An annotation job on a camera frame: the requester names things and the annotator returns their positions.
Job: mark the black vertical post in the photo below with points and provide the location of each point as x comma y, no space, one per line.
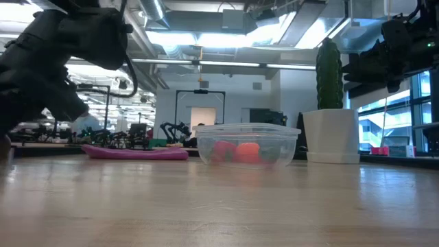
434,96

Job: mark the black background robot arm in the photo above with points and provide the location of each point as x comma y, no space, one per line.
175,127

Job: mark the white plant pot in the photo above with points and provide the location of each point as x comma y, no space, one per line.
331,137

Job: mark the red box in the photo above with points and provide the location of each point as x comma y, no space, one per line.
379,150

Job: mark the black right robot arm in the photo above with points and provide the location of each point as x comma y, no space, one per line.
427,31

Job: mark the person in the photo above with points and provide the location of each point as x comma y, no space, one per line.
85,123

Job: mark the tall green cactus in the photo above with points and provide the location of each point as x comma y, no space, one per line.
329,75

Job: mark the long ceiling light tube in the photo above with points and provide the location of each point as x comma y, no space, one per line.
226,64

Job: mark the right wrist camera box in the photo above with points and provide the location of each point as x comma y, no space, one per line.
399,31

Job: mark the large red toy strawberry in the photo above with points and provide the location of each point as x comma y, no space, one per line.
223,151

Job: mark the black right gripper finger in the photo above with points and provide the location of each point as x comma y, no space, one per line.
370,62
367,77

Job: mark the orange toy fruit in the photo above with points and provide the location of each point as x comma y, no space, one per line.
247,152

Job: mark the black equipment case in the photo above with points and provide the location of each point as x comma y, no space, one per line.
267,117

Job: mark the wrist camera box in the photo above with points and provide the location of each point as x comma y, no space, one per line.
96,37
399,31

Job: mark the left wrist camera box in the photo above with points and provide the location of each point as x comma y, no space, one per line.
96,37

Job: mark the green box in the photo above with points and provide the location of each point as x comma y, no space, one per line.
157,143

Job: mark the small black monitor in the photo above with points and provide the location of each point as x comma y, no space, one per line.
138,129

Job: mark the clear plastic tupperware container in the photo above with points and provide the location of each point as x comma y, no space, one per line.
284,140

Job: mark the teal and white box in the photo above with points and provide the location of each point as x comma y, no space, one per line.
401,151

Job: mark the grey square wall vent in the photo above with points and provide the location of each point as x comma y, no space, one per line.
204,84
257,85

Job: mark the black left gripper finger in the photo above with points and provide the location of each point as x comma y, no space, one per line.
5,127

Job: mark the black metal frame rig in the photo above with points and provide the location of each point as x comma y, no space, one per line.
99,86
200,91

